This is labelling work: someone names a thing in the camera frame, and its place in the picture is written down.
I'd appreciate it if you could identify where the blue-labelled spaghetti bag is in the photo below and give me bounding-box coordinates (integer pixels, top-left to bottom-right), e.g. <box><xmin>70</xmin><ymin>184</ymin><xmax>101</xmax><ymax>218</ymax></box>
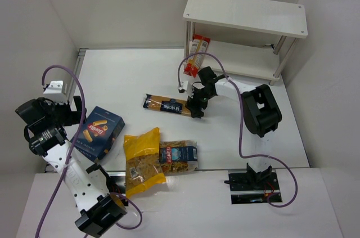
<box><xmin>143</xmin><ymin>94</ymin><xmax>191</xmax><ymax>117</ymax></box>

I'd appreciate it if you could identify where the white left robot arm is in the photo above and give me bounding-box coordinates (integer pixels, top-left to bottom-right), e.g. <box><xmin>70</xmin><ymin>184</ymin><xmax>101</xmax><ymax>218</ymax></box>
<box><xmin>15</xmin><ymin>96</ymin><xmax>127</xmax><ymax>237</ymax></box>

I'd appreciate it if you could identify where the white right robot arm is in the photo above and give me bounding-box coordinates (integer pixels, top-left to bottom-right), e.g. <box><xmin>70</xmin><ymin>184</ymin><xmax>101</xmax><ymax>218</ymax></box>
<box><xmin>178</xmin><ymin>66</ymin><xmax>282</xmax><ymax>183</ymax></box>

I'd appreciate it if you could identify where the blue Agnesi pasta bag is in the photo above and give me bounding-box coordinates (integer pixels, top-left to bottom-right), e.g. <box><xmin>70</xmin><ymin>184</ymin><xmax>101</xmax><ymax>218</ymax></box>
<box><xmin>159</xmin><ymin>140</ymin><xmax>199</xmax><ymax>175</ymax></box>

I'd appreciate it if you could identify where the yellow fusilli pasta bag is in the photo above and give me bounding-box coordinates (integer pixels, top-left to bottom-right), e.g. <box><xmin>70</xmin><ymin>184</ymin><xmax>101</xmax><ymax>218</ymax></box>
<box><xmin>123</xmin><ymin>127</ymin><xmax>166</xmax><ymax>199</ymax></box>

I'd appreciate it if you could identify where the white two-tier shelf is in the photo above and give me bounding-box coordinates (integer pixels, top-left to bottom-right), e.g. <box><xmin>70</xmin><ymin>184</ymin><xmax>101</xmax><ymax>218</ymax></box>
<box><xmin>183</xmin><ymin>0</ymin><xmax>308</xmax><ymax>85</ymax></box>

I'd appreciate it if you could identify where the blue Barilla rigatoni box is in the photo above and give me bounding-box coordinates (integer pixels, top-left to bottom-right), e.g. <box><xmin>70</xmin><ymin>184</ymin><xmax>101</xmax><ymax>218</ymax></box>
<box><xmin>75</xmin><ymin>106</ymin><xmax>125</xmax><ymax>163</ymax></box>

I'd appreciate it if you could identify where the red-ended spaghetti bag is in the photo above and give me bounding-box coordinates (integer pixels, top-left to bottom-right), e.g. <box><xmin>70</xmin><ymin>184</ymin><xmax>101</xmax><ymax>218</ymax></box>
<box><xmin>184</xmin><ymin>34</ymin><xmax>211</xmax><ymax>78</ymax></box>

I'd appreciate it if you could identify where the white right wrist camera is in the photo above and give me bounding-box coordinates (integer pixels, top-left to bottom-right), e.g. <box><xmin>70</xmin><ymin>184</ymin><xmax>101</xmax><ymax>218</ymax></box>
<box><xmin>178</xmin><ymin>80</ymin><xmax>190</xmax><ymax>93</ymax></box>

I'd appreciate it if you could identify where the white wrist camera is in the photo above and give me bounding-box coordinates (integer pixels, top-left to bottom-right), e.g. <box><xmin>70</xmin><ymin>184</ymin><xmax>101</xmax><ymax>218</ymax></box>
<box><xmin>43</xmin><ymin>80</ymin><xmax>68</xmax><ymax>105</ymax></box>
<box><xmin>178</xmin><ymin>80</ymin><xmax>190</xmax><ymax>93</ymax></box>

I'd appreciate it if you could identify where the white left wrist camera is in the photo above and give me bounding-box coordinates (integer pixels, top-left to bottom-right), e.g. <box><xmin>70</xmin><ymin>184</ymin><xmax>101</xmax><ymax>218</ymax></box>
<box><xmin>43</xmin><ymin>80</ymin><xmax>68</xmax><ymax>105</ymax></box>

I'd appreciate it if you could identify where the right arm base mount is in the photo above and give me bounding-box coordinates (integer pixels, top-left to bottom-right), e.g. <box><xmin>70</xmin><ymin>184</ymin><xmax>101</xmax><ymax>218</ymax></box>
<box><xmin>224</xmin><ymin>170</ymin><xmax>282</xmax><ymax>205</ymax></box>

